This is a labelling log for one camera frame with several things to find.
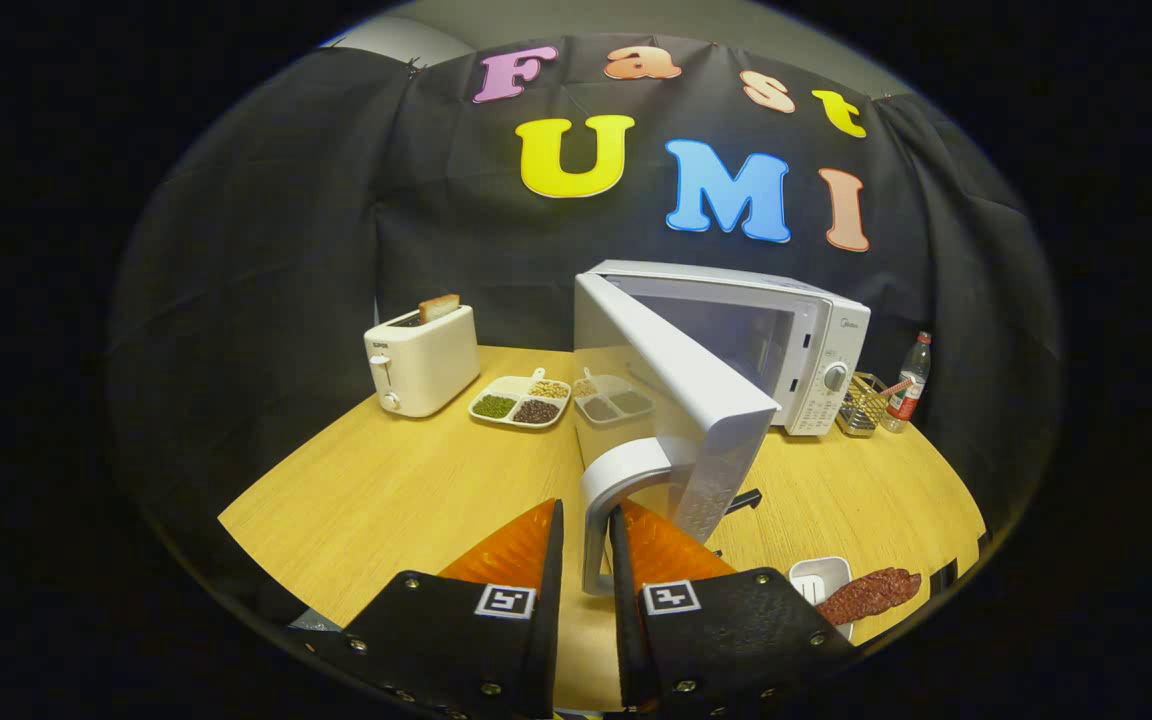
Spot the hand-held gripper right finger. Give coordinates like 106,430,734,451
608,500,862,716

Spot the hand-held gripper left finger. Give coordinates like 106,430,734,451
301,498,567,720

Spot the white toaster oven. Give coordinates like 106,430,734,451
573,260,873,598

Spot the dark red meat strip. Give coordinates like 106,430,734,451
814,567,923,627

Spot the white bread toaster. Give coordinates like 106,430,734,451
364,305,482,418

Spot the small white ridged tray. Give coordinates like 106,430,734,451
788,556,855,641

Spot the white divided bean dish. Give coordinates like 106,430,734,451
468,368,574,429

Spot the clear plastic water bottle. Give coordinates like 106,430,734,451
881,332,934,433

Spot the metal wire basket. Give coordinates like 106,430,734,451
836,372,892,438

